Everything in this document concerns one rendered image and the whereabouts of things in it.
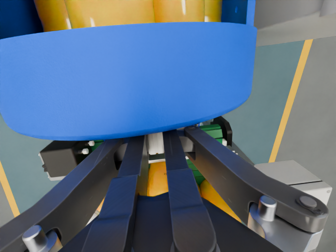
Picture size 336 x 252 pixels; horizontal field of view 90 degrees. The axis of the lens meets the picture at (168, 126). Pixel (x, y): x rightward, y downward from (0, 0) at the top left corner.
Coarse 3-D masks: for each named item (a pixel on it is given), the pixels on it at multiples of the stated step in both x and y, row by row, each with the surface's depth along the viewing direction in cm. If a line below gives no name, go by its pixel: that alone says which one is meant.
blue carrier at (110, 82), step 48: (0, 0) 18; (240, 0) 20; (0, 48) 9; (48, 48) 9; (96, 48) 9; (144, 48) 9; (192, 48) 10; (240, 48) 12; (0, 96) 12; (48, 96) 10; (96, 96) 10; (144, 96) 10; (192, 96) 11; (240, 96) 14
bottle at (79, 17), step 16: (64, 0) 13; (80, 0) 11; (96, 0) 11; (112, 0) 11; (128, 0) 12; (144, 0) 13; (80, 16) 12; (96, 16) 12; (112, 16) 12; (128, 16) 12; (144, 16) 13
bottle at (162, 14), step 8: (160, 0) 15; (168, 0) 15; (176, 0) 15; (184, 0) 15; (192, 0) 16; (200, 0) 16; (160, 8) 16; (168, 8) 16; (176, 8) 16; (184, 8) 16; (192, 8) 16; (200, 8) 17; (160, 16) 16; (168, 16) 16; (176, 16) 16; (184, 16) 16; (192, 16) 16; (200, 16) 17
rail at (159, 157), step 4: (232, 148) 43; (184, 152) 43; (152, 156) 42; (156, 156) 42; (160, 156) 42; (164, 156) 42; (152, 160) 41; (156, 160) 41; (160, 160) 41; (164, 160) 41
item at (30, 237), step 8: (24, 232) 6; (32, 232) 6; (40, 232) 6; (48, 232) 7; (24, 240) 6; (32, 240) 6; (40, 240) 6; (48, 240) 7; (56, 240) 7; (32, 248) 6; (40, 248) 6; (48, 248) 6; (56, 248) 7
